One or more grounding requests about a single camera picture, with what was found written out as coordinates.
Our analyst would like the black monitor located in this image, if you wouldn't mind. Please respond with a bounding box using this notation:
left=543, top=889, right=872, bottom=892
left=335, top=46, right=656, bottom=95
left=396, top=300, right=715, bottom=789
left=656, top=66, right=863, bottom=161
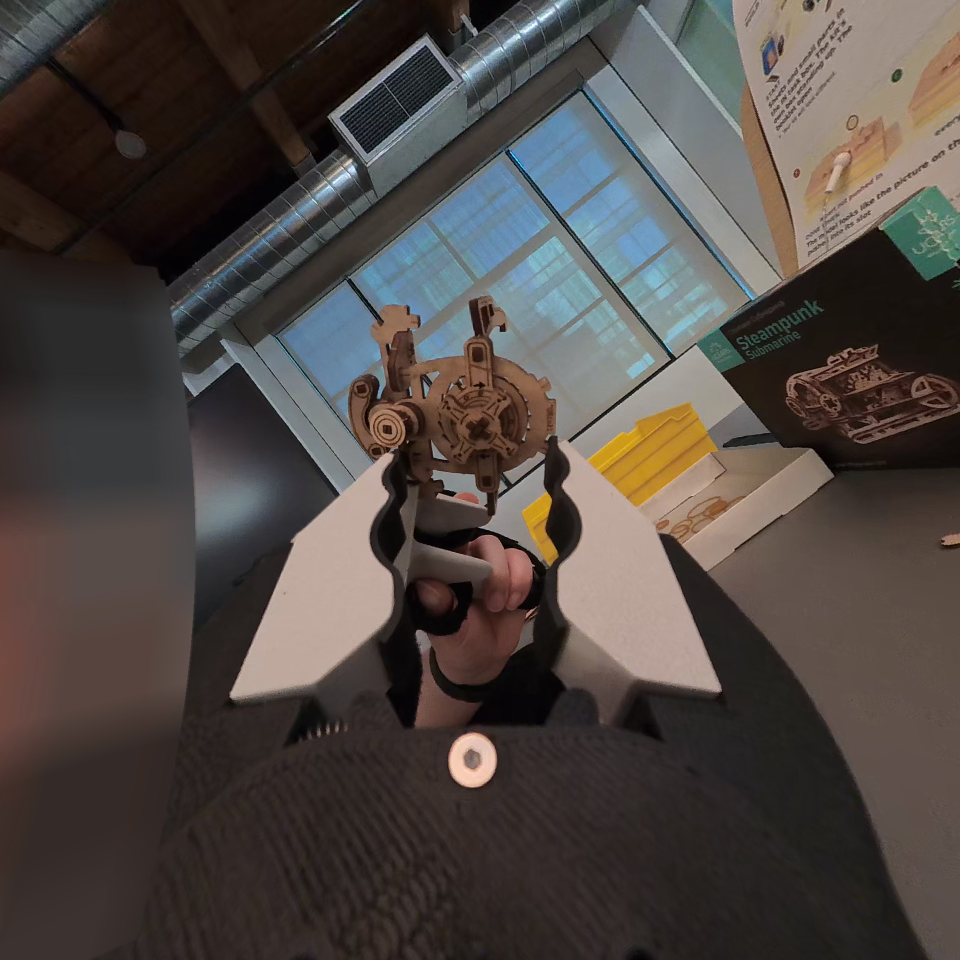
left=186, top=361, right=339, bottom=631

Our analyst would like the white vent grille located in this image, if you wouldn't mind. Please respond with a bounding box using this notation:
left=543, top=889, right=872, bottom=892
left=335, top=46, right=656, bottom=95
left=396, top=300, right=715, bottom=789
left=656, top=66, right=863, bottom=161
left=327, top=36, right=466, bottom=192

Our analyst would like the silver air duct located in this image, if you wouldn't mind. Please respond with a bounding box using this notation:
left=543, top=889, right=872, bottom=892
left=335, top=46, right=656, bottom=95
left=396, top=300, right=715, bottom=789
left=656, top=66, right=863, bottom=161
left=168, top=0, right=601, bottom=354
left=0, top=0, right=155, bottom=99

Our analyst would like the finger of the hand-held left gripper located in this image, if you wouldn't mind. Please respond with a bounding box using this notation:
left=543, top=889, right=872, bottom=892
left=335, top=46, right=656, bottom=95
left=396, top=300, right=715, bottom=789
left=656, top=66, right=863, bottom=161
left=405, top=541, right=495, bottom=585
left=405, top=480, right=490, bottom=530

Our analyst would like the rounded wooden board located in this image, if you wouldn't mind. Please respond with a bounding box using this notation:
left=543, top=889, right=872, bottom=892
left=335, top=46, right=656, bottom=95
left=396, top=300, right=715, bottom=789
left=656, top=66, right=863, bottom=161
left=738, top=82, right=804, bottom=279

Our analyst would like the large window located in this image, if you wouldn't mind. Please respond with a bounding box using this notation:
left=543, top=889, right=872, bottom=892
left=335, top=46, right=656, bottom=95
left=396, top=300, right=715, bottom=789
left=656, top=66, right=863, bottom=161
left=273, top=93, right=751, bottom=444

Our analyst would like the black wristband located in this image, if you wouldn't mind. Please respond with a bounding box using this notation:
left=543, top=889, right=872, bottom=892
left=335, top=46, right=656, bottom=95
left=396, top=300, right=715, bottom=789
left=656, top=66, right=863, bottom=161
left=427, top=648, right=519, bottom=705

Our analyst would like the wooden model assembly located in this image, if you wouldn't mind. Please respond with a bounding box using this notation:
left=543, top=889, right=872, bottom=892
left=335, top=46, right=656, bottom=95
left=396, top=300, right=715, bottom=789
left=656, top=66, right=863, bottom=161
left=347, top=296, right=560, bottom=519

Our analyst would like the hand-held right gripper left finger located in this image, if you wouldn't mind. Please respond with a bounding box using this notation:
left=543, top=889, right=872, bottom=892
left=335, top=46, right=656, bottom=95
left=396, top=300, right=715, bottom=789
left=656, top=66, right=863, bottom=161
left=228, top=452, right=410, bottom=725

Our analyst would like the wooden parts sheet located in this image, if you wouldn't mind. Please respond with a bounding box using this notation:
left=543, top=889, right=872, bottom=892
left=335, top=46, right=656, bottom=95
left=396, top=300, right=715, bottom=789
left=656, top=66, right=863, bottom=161
left=658, top=491, right=751, bottom=543

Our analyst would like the black and teal kit box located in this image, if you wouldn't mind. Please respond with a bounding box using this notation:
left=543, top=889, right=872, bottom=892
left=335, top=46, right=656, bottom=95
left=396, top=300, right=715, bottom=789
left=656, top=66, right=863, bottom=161
left=697, top=186, right=960, bottom=470

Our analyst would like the white instruction poster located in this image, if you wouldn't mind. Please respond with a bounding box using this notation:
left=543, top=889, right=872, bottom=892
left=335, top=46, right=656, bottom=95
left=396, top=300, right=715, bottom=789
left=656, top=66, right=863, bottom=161
left=731, top=0, right=960, bottom=271

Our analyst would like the yellow plastic bin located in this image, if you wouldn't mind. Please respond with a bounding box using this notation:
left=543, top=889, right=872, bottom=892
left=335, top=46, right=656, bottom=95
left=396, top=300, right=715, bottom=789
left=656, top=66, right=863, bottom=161
left=521, top=402, right=719, bottom=567

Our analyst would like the white cardboard box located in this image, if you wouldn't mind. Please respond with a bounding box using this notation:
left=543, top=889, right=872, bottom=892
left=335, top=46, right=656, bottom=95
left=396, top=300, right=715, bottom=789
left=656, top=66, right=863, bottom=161
left=637, top=448, right=835, bottom=571

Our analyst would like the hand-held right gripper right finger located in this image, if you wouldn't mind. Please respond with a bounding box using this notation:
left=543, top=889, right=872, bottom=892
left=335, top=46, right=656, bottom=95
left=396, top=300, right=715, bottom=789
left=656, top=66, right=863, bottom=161
left=538, top=437, right=723, bottom=727

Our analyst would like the person's left forearm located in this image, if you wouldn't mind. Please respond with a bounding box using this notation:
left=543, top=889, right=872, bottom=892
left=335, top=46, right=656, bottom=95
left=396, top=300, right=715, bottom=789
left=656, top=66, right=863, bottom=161
left=414, top=693, right=489, bottom=729

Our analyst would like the person's left hand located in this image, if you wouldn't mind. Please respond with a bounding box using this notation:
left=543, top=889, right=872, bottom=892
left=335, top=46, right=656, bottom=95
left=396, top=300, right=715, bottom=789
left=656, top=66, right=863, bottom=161
left=416, top=491, right=537, bottom=680

